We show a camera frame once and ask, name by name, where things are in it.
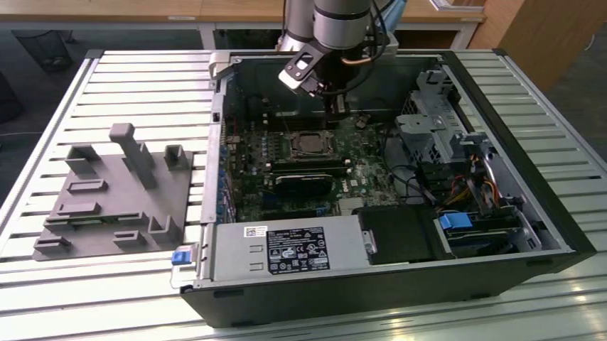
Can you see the grey parts rack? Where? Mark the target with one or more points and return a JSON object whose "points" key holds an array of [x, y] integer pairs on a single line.
{"points": [[119, 199]]}

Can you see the silver disk bay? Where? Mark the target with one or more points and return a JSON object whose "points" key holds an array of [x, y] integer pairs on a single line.
{"points": [[532, 238]]}

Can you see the silver chipset heatsink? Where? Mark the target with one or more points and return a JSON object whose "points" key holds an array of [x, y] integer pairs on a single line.
{"points": [[352, 206]]}

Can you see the white papers stack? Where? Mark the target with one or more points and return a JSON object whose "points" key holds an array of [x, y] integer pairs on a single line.
{"points": [[456, 3]]}

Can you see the silver power supply unit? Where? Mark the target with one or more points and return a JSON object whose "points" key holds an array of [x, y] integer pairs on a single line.
{"points": [[237, 248]]}

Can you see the wooden desk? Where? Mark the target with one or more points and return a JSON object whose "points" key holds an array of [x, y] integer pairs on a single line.
{"points": [[142, 10]]}

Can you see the green motherboard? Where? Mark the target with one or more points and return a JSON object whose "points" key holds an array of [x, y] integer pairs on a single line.
{"points": [[365, 167]]}

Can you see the black graphics card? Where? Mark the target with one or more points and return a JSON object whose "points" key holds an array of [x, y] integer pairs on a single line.
{"points": [[304, 186]]}

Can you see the black RAM slot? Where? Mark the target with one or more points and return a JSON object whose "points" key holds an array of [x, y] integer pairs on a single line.
{"points": [[309, 165], [309, 168], [309, 161], [309, 172]]}

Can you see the black plastic shroud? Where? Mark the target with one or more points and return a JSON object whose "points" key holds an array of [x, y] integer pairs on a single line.
{"points": [[398, 234]]}

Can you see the blue disk carrier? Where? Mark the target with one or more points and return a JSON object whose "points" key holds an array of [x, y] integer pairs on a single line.
{"points": [[456, 222]]}

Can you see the green RAM stick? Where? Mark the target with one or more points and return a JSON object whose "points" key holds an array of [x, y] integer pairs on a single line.
{"points": [[93, 222]]}

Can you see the silver drive cage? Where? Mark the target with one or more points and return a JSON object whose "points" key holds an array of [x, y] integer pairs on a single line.
{"points": [[422, 124]]}

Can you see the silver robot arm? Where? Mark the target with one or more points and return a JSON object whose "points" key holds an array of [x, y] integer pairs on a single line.
{"points": [[340, 25]]}

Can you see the black mesh waste bin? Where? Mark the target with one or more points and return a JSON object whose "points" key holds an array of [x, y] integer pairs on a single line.
{"points": [[43, 49]]}

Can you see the black PC case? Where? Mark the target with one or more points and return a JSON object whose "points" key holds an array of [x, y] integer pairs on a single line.
{"points": [[333, 305]]}

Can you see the wooden cabinet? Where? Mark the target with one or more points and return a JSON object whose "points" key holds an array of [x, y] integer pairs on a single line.
{"points": [[546, 35]]}

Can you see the blue case latch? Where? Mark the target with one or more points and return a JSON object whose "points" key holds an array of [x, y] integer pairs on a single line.
{"points": [[182, 257]]}

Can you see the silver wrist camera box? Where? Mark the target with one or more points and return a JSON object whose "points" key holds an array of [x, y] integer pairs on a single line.
{"points": [[301, 69]]}

